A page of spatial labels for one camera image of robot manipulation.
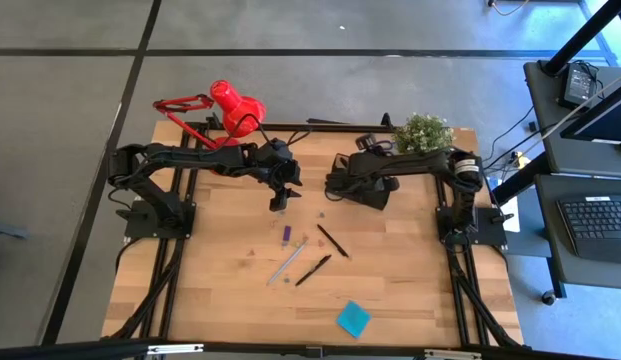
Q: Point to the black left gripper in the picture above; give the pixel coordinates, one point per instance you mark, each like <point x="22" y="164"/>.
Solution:
<point x="277" y="162"/>

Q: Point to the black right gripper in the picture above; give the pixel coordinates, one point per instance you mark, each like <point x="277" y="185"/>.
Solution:
<point x="355" y="180"/>

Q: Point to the purple eraser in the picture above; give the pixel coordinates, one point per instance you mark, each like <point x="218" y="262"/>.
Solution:
<point x="287" y="234"/>

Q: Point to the slim black pen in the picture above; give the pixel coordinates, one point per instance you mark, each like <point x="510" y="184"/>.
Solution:
<point x="333" y="241"/>

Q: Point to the light blue pencil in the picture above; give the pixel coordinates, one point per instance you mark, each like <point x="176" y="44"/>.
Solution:
<point x="287" y="262"/>

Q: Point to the thick black pen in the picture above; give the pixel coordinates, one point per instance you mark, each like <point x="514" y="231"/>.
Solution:
<point x="312" y="270"/>

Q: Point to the blue sticky note pad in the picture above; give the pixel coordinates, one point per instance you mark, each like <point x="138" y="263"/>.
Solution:
<point x="354" y="320"/>

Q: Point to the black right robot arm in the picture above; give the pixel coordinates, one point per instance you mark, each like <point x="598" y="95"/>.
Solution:
<point x="420" y="162"/>

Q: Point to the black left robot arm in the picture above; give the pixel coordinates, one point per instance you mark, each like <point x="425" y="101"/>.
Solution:
<point x="190" y="156"/>

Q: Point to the black mesh desk organizer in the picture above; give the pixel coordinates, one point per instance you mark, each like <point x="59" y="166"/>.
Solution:
<point x="377" y="201"/>

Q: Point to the potted green plant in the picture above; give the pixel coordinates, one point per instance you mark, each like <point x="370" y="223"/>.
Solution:
<point x="422" y="132"/>

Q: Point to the red desk lamp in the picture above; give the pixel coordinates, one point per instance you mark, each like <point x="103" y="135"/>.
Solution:
<point x="237" y="107"/>

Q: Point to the white paper sheet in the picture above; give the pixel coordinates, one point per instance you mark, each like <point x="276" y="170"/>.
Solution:
<point x="512" y="220"/>

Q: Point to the small yellow object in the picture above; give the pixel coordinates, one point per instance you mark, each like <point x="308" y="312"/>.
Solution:
<point x="522" y="161"/>

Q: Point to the dark grey side desk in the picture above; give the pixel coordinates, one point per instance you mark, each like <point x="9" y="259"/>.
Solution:
<point x="550" y="240"/>
<point x="545" y="125"/>

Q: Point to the black caster wheel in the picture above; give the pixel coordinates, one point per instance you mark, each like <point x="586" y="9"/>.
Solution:
<point x="549" y="298"/>

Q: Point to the black desktop device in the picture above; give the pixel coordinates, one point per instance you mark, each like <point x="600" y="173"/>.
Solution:
<point x="579" y="85"/>

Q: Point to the black keyboard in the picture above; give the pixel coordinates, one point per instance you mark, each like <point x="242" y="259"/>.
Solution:
<point x="597" y="225"/>

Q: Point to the black desk monitor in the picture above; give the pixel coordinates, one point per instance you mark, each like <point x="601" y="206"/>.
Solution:
<point x="605" y="122"/>

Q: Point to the black upright pole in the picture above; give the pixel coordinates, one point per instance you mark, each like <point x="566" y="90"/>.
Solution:
<point x="585" y="35"/>

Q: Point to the grey floor object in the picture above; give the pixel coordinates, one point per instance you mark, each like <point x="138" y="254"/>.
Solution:
<point x="10" y="231"/>

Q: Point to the black aluminium table frame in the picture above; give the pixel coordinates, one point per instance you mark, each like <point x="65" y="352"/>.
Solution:
<point x="330" y="128"/>

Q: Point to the silver metal bracket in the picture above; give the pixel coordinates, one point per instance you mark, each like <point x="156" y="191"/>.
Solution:
<point x="452" y="355"/>
<point x="175" y="349"/>

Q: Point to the black camera mount beam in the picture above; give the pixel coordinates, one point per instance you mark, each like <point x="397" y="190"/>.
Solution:
<point x="65" y="350"/>

